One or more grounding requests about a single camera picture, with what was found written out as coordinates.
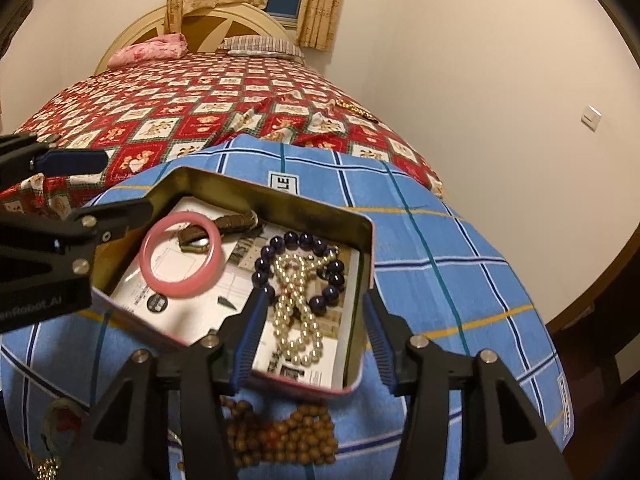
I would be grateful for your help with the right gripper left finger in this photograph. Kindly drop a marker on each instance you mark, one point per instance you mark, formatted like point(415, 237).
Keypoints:
point(126, 434)

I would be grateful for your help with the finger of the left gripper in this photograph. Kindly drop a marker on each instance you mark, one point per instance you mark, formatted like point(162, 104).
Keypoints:
point(37, 248)
point(23, 156)

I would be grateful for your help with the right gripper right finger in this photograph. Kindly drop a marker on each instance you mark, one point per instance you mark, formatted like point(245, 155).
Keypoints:
point(502, 435)

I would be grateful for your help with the pink bangle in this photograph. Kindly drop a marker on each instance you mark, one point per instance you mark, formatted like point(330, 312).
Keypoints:
point(169, 271)

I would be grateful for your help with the brown strap wristwatch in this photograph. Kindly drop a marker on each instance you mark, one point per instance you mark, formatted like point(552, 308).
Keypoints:
point(194, 239)

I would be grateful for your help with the pink metal tin box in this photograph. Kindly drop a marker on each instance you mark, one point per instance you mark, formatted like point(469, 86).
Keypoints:
point(215, 195)

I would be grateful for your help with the red patterned bedspread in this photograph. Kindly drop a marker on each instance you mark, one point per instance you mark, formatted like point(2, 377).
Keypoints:
point(159, 111)

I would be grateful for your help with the blue plaid cushion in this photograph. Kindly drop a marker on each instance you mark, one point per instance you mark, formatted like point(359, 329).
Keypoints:
point(431, 267)

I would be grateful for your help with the pink floral pillow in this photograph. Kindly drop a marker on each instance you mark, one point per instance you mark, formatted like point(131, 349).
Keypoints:
point(159, 48)

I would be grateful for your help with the cream wooden headboard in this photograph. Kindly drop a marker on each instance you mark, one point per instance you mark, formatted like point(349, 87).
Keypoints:
point(205, 29)

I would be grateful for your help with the striped pillow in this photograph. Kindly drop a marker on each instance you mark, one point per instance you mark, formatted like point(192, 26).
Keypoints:
point(254, 45)

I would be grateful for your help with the gold beads on bed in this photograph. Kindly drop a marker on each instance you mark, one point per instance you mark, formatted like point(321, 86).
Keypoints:
point(356, 110)

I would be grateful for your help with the right beige curtain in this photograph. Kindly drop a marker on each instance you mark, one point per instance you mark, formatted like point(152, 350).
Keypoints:
point(317, 22)

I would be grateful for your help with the brown door frame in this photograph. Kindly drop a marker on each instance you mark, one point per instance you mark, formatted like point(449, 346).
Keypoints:
point(579, 306)

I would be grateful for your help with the white wall switch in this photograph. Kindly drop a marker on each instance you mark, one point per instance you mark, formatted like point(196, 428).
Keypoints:
point(591, 118)

